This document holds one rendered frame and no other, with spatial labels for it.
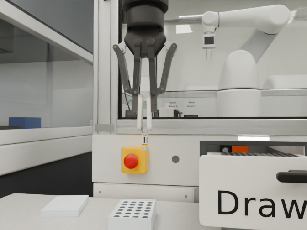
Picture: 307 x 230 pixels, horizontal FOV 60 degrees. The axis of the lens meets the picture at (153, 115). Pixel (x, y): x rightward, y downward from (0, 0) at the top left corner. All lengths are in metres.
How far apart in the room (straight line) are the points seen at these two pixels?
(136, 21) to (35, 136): 0.77
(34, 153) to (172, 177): 0.61
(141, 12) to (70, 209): 0.47
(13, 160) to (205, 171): 0.79
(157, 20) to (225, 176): 0.31
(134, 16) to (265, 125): 0.46
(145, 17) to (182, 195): 0.50
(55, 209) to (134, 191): 0.23
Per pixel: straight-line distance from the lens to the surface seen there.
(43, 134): 1.22
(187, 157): 0.78
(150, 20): 0.53
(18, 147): 1.09
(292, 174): 0.42
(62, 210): 0.69
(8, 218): 0.73
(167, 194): 0.80
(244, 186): 0.45
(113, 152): 0.82
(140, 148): 0.75
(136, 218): 0.55
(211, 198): 0.45
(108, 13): 0.88
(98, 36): 0.88
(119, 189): 0.83
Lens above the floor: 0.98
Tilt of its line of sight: 2 degrees up
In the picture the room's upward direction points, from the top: straight up
